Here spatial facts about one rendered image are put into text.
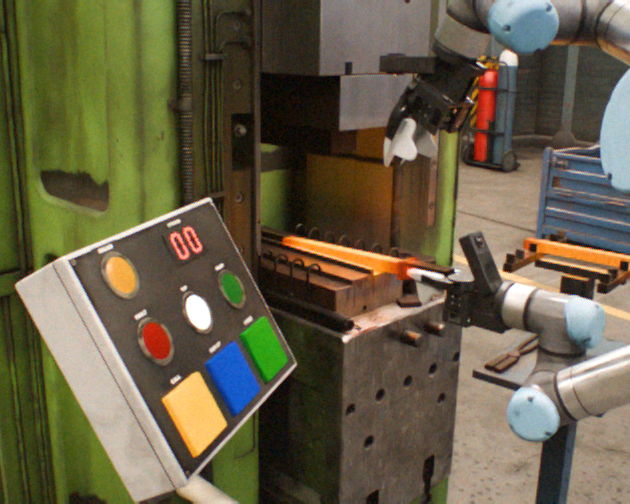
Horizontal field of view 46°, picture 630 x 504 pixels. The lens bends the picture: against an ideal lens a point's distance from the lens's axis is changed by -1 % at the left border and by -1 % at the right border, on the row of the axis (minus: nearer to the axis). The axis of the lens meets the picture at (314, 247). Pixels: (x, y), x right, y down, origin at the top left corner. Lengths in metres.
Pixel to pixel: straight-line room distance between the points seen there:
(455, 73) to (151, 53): 0.47
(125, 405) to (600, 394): 0.64
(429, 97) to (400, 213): 0.63
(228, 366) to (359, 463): 0.59
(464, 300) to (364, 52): 0.46
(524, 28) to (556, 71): 9.86
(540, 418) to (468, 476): 1.58
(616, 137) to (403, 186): 1.06
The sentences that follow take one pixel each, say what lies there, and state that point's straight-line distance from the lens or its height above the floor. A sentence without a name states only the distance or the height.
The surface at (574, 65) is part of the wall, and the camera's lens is 10.65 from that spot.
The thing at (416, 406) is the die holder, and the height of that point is 0.70.
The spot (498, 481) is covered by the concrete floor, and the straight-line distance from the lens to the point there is 2.70.
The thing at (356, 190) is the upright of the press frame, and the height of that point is 1.08.
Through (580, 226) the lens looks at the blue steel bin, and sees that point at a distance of 5.45.
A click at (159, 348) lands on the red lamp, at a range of 0.87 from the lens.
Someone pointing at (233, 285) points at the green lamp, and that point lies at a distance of 1.04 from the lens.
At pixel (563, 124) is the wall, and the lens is 10.75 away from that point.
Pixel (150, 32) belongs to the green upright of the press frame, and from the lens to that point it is 1.22.
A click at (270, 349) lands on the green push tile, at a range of 1.05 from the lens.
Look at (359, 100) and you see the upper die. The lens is 1.34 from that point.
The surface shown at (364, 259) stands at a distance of 1.46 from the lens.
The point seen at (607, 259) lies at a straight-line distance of 1.76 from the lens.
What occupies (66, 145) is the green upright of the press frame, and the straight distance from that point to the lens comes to 1.56.
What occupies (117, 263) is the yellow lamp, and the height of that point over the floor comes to 1.18.
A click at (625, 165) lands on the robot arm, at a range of 0.66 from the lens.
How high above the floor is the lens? 1.42
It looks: 16 degrees down
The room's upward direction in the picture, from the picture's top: 1 degrees clockwise
